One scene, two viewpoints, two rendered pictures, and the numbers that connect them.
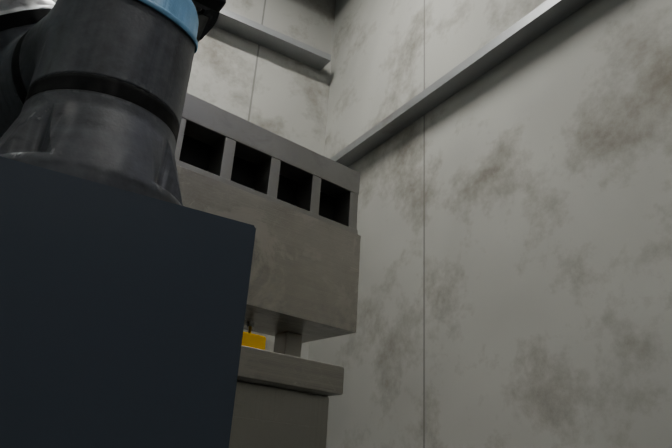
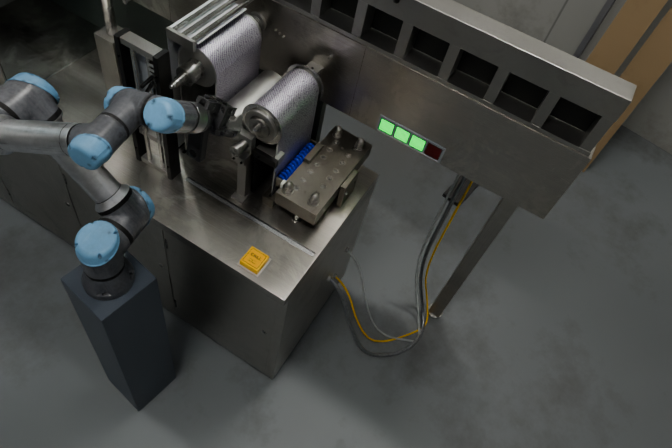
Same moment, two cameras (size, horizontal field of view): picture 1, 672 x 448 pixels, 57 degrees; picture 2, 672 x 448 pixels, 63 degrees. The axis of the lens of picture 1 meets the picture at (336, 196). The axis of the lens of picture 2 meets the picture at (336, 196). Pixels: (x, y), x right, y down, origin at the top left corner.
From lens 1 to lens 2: 197 cm
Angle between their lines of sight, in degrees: 92
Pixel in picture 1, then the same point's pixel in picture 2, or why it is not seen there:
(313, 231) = (525, 139)
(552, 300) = not seen: outside the picture
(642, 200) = not seen: outside the picture
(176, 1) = (87, 261)
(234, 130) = (459, 39)
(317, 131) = not seen: outside the picture
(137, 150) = (91, 288)
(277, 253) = (478, 144)
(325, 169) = (570, 89)
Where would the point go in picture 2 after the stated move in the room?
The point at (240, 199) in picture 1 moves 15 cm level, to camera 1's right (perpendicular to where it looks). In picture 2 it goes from (451, 98) to (474, 133)
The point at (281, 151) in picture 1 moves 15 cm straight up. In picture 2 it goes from (512, 63) to (536, 16)
